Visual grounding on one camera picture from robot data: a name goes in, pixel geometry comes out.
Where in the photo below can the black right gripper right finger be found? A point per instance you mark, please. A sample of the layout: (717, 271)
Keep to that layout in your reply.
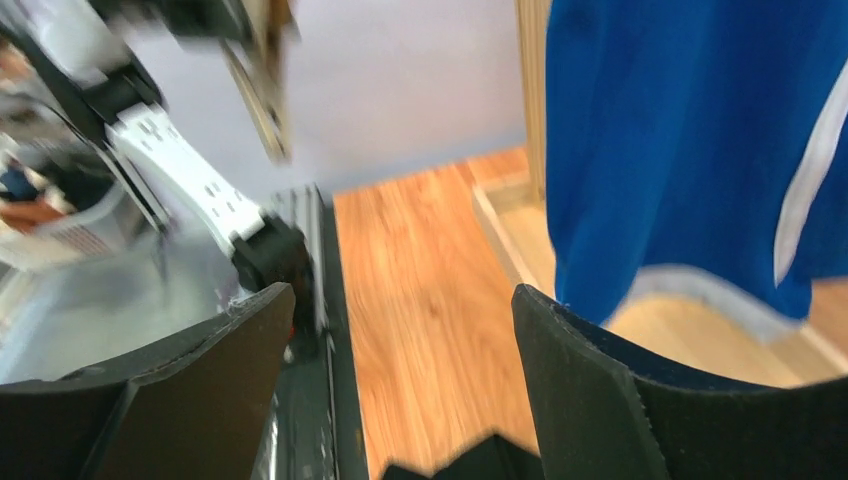
(607, 408)

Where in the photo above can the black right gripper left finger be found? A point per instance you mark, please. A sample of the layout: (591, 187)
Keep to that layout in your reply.
(191, 405)

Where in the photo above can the blue underwear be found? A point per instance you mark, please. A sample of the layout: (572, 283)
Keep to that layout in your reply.
(697, 148)

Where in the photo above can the black underwear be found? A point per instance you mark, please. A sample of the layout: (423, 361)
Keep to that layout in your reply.
(494, 457)

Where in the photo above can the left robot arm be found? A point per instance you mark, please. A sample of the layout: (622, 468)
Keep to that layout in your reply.
(111, 102)

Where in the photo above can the wooden clothes rack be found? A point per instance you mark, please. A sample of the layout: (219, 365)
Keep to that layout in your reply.
(511, 211)

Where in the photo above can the white storage bin with items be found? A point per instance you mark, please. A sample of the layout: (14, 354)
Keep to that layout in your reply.
(88, 213)

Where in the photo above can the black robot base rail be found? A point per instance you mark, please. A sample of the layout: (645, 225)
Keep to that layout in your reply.
(314, 429)

